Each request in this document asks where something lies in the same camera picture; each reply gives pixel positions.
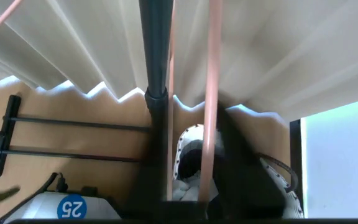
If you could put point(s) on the black clothes rack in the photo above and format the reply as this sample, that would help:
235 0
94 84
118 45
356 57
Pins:
155 46

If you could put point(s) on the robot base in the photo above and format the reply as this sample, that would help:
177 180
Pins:
42 208

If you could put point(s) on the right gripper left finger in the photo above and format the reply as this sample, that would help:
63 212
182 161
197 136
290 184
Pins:
148 199

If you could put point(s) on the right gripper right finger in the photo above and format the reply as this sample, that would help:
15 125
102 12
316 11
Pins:
247 193

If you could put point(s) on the white laundry basket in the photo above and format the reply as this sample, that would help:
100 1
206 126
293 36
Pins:
190 135

